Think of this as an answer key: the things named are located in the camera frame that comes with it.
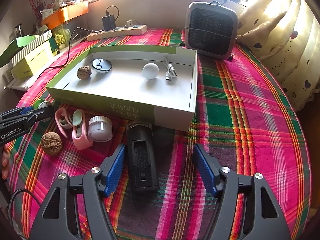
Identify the green white spool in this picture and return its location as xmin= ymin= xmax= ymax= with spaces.
xmin=33 ymin=99 xmax=52 ymax=109

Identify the brown walnut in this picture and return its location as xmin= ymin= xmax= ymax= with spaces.
xmin=76 ymin=66 xmax=92 ymax=80
xmin=40 ymin=132 xmax=62 ymax=156

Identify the white round cap jar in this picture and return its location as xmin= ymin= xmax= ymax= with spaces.
xmin=88 ymin=116 xmax=113 ymax=142

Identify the black round disc gadget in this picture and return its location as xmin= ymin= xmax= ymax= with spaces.
xmin=92 ymin=59 xmax=112 ymax=73

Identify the black rectangular device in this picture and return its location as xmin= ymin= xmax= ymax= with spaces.
xmin=126 ymin=121 xmax=159 ymax=192

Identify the white ball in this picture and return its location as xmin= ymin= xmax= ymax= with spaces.
xmin=142 ymin=63 xmax=159 ymax=80

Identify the white usb cable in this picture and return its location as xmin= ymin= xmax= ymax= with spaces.
xmin=162 ymin=56 xmax=178 ymax=81

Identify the person's left hand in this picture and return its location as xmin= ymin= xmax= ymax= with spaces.
xmin=1 ymin=146 xmax=11 ymax=180

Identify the pink oval clip case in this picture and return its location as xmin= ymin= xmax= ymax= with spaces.
xmin=54 ymin=107 xmax=73 ymax=138

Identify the white side shelf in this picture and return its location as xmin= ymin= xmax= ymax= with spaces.
xmin=6 ymin=48 xmax=68 ymax=92

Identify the yellow green box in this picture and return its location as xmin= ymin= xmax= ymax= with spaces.
xmin=11 ymin=41 xmax=53 ymax=80

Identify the pink case with green lid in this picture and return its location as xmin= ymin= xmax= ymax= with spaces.
xmin=72 ymin=109 xmax=93 ymax=151

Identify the green open box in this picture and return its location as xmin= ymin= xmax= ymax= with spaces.
xmin=0 ymin=35 xmax=39 ymax=68

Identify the striped white box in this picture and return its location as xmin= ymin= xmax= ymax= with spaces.
xmin=11 ymin=30 xmax=53 ymax=67

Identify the yellow green bottle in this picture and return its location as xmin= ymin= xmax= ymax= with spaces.
xmin=52 ymin=24 xmax=71 ymax=50

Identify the orange storage bin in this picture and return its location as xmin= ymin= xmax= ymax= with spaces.
xmin=41 ymin=1 xmax=89 ymax=30

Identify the black charger adapter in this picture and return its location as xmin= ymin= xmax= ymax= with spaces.
xmin=102 ymin=15 xmax=116 ymax=31

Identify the green white cardboard tray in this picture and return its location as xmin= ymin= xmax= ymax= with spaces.
xmin=46 ymin=45 xmax=197 ymax=131

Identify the beige power strip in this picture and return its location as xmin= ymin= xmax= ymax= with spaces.
xmin=87 ymin=24 xmax=148 ymax=41

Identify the grey small fan heater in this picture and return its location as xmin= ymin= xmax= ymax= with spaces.
xmin=184 ymin=1 xmax=239 ymax=60

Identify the cream heart pattern curtain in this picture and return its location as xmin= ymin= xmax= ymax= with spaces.
xmin=237 ymin=0 xmax=319 ymax=111

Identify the black charger cable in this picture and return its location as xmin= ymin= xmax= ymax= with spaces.
xmin=37 ymin=5 xmax=121 ymax=78

